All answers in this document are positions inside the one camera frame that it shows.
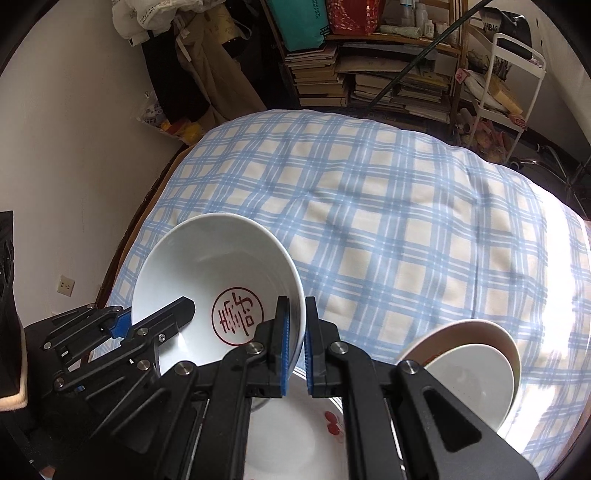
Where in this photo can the white wall socket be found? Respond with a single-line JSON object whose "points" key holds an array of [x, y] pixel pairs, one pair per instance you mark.
{"points": [[65, 286]]}

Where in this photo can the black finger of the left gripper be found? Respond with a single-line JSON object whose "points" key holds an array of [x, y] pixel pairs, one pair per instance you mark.
{"points": [[73, 334], [143, 339]]}

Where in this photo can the large white cherry plate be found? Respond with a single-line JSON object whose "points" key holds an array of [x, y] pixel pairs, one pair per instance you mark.
{"points": [[297, 437]]}

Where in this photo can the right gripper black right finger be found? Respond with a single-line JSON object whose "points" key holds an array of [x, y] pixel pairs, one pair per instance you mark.
{"points": [[400, 421]]}

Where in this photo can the large plain white bowl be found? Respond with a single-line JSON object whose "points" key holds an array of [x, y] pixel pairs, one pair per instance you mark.
{"points": [[469, 331]]}

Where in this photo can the white metal utility cart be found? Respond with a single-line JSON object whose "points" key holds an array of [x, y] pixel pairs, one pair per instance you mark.
{"points": [[500, 117]]}

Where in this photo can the teal box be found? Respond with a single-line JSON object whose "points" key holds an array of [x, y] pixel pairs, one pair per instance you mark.
{"points": [[302, 23]]}

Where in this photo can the beige hanging coat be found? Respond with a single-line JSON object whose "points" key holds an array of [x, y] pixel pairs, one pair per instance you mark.
{"points": [[219, 77]]}

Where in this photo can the wooden bookshelf with books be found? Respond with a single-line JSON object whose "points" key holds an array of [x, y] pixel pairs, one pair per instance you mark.
{"points": [[402, 71]]}

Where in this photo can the small red patterned bowl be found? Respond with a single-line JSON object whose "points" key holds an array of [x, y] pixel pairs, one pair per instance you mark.
{"points": [[481, 377]]}

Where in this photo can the red patterned bag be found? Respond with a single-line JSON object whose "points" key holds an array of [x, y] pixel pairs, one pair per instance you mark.
{"points": [[354, 17]]}

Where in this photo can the large red patterned bowl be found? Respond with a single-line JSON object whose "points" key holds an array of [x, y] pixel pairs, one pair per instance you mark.
{"points": [[234, 270]]}

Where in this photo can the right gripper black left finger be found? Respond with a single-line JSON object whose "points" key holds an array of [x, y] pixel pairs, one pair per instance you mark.
{"points": [[211, 403]]}

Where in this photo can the white plastic bag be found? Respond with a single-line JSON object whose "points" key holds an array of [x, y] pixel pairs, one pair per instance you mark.
{"points": [[138, 20]]}

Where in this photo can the blue plaid tablecloth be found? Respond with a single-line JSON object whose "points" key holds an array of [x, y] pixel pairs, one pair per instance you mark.
{"points": [[395, 233]]}

